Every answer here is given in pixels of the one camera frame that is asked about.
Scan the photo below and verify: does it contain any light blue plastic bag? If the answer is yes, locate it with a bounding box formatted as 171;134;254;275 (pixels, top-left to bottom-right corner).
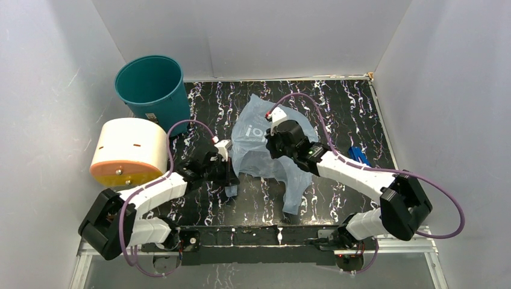
230;94;312;215

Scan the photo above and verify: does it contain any teal plastic trash bin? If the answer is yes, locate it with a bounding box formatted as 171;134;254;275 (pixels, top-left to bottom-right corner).
114;55;191;132

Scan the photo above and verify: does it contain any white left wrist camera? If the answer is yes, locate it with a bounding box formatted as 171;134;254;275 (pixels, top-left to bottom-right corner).
210;136;232;162

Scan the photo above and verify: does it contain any black front mounting rail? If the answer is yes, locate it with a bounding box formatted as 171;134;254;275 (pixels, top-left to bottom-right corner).
142;224;378;267

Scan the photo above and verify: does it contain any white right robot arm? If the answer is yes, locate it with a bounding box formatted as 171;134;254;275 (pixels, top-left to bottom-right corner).
265;120;432;249

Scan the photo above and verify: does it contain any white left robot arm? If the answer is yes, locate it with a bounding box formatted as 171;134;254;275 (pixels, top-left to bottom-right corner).
78;152;240;260

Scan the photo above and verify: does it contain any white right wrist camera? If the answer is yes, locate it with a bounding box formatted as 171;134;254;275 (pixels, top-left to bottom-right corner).
265;107;287;135

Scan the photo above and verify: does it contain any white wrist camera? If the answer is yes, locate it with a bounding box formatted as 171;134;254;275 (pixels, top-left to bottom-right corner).
210;136;232;162
265;107;287;135

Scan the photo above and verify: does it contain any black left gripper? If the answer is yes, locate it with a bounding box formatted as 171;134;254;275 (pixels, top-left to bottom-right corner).
202;157;240;188

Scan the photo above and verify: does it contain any blue stapler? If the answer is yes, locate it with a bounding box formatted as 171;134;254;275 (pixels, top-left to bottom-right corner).
348;146;371;167

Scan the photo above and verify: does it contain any cream orange round container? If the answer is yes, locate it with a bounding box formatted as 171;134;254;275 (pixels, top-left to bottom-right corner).
89;117;168;187

